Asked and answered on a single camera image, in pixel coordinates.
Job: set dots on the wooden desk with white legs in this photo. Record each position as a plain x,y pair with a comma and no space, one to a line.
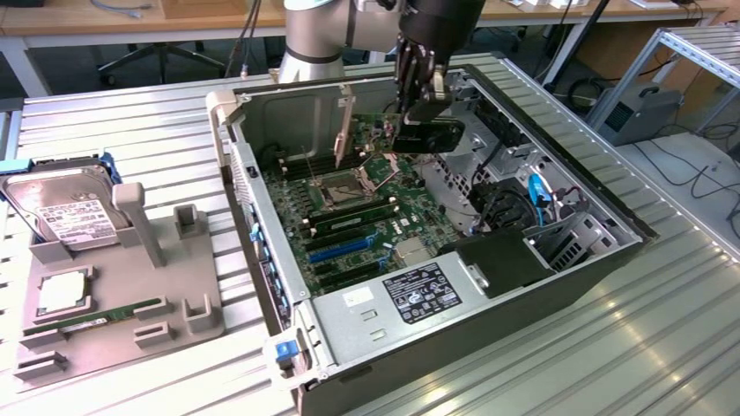
57,19
636,15

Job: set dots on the silver chipset heat sink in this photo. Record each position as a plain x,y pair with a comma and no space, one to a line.
410,253

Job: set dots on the blue expansion slot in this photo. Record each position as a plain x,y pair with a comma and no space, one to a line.
341,253

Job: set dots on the black air shroud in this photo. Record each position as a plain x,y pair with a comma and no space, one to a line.
502,260

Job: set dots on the green RAM stick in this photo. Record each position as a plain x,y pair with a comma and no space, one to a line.
97,320

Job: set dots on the metal socket cover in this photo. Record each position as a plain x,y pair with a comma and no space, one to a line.
378,169

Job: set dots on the Nvidia Quadro graphics card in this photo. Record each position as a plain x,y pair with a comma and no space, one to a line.
369,130

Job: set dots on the blue case latch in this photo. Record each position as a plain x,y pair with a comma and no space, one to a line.
285,351

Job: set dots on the long black expansion slot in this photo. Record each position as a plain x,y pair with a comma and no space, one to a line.
352,277
337,242

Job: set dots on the black chair base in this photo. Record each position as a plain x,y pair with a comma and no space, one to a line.
161,52

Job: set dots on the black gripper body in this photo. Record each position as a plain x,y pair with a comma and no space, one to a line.
441,26

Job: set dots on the green motherboard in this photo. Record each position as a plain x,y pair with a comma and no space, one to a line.
430,225

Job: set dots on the silver disk bay cage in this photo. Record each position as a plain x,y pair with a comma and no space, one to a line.
448,195

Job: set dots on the hard disk with blue carrier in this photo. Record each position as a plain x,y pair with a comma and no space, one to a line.
62,203

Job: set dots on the aluminium slat frame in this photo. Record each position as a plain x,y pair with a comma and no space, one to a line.
693,47

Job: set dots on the labelled RAM stick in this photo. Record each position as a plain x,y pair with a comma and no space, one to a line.
352,218

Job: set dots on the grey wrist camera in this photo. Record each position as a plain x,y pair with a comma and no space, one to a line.
378,5

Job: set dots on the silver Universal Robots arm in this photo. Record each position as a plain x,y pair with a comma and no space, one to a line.
312,39

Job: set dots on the silver CPU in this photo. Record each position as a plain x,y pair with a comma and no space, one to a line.
60,292

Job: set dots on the black RAM slot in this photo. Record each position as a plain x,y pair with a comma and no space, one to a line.
294,157
294,173
294,167
294,162

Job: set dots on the open black PC case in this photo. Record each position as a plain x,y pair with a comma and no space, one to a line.
508,312

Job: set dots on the thin locking lever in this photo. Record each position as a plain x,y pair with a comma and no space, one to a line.
310,167

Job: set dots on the CPU socket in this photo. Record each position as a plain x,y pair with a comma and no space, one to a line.
341,193

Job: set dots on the grey parts rack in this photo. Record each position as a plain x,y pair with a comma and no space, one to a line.
114,268

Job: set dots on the perforated silver disk bay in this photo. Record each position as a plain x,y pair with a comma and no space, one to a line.
569,251

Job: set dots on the grey box unit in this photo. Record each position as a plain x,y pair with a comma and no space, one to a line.
641,117

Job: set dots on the silver power supply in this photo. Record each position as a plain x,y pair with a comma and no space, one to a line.
404,303

